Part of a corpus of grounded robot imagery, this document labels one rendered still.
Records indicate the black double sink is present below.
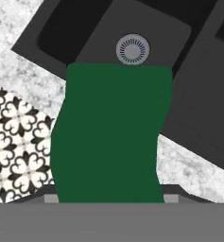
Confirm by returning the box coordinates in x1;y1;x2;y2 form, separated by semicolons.
10;0;224;175

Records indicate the grey round sink drain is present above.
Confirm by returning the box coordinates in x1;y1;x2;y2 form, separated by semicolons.
115;32;151;66

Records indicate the dark green sponge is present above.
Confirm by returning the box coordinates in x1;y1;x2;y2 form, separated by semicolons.
49;61;174;204

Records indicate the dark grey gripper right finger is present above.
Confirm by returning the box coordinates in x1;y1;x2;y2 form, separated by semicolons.
162;184;206;204

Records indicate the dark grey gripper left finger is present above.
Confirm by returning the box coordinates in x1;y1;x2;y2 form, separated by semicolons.
18;184;60;204

